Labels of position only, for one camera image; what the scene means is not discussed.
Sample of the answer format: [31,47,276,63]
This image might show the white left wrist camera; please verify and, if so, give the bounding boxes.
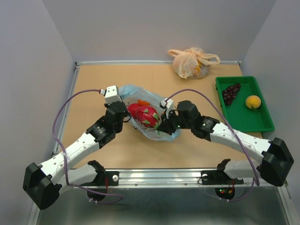
[100,85,123,105]

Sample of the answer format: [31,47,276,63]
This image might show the orange round fruit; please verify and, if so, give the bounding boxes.
[137,99,150,106]

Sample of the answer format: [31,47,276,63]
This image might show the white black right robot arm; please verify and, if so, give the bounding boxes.
[157,99,294,187]

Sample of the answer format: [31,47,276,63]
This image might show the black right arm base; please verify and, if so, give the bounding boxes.
[197,170,244,201]

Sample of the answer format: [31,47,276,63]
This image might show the red round fruit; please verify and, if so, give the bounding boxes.
[127,103,140,119]

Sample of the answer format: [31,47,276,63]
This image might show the green plastic tray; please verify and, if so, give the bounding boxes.
[215,76,275,133]

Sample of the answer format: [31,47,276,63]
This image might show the dark red grape bunch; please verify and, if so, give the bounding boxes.
[222,83,241,105]

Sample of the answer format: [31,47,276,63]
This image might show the blue printed plastic bag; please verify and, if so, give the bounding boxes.
[119,84,181,142]

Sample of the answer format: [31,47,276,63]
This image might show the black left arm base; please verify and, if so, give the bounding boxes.
[83,171,119,194]

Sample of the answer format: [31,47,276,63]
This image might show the yellow round fruit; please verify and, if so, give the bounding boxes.
[245,95,262,109]

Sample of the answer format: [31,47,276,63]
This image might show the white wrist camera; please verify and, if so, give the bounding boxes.
[100,85,123,105]
[159,98,174,118]

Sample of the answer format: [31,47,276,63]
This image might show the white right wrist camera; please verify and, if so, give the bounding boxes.
[159,98,174,118]

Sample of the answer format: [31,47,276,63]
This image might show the red green dragon fruit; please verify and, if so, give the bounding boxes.
[135,106,160,129]

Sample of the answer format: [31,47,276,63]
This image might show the aluminium frame rail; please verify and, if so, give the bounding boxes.
[39,63,299,225]

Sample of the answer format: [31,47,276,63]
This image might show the orange knotted plastic bag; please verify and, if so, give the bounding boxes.
[168,47,221,79]

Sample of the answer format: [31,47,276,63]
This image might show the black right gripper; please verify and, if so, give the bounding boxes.
[156,108,193,135]

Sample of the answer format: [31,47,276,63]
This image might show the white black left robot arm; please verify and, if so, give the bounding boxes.
[23,102,129,210]

